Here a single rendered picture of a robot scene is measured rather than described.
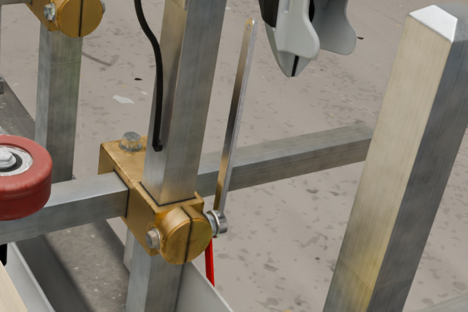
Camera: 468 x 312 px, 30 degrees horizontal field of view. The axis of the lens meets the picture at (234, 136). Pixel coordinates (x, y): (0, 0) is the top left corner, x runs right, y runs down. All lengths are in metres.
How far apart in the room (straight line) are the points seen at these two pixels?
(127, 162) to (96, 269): 0.18
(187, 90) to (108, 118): 1.86
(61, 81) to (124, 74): 1.85
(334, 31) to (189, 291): 0.29
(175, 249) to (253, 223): 1.47
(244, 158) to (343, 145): 0.12
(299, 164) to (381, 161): 0.39
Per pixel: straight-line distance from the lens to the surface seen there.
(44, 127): 0.99
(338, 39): 0.70
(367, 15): 3.60
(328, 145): 0.91
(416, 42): 0.47
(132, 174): 0.79
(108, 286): 0.93
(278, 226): 2.24
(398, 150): 0.49
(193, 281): 0.82
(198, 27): 0.68
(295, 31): 0.68
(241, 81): 0.77
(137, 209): 0.78
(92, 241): 0.98
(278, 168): 0.88
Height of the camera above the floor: 1.32
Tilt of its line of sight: 31 degrees down
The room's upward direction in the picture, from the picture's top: 11 degrees clockwise
